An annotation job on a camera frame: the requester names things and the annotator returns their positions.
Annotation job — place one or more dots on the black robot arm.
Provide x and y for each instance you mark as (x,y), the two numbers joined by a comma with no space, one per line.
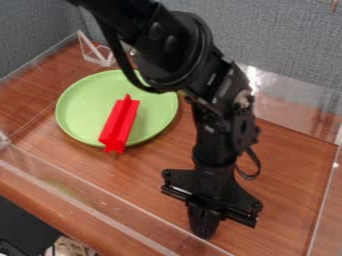
(166,53)

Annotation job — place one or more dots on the clear acrylic enclosure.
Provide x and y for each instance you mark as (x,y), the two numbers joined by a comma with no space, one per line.
(101,197)

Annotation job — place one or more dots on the green round plate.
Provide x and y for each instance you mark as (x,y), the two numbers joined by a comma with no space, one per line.
(87,101)

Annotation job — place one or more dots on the red star-shaped bar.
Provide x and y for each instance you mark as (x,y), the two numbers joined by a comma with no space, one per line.
(115,133)

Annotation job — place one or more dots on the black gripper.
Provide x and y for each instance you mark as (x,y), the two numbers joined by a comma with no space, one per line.
(214,198)

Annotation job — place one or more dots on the black box under table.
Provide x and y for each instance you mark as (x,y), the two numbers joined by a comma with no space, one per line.
(25,236)

